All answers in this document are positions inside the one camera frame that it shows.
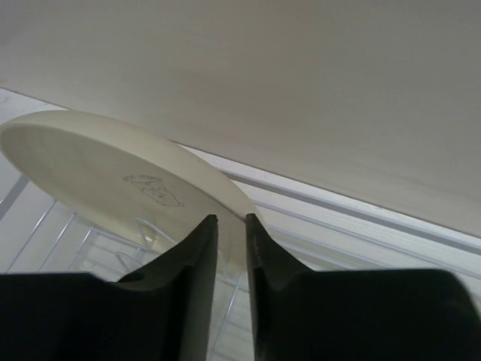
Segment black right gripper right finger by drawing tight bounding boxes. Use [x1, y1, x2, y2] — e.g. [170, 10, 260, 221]
[246, 214, 480, 360]

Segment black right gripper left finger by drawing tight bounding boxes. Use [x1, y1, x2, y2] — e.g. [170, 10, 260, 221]
[1, 215, 218, 360]

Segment beige plate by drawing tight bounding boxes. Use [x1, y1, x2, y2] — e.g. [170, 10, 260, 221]
[1, 111, 256, 276]

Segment white wire dish rack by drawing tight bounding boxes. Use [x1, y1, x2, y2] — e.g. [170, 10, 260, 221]
[1, 165, 480, 360]

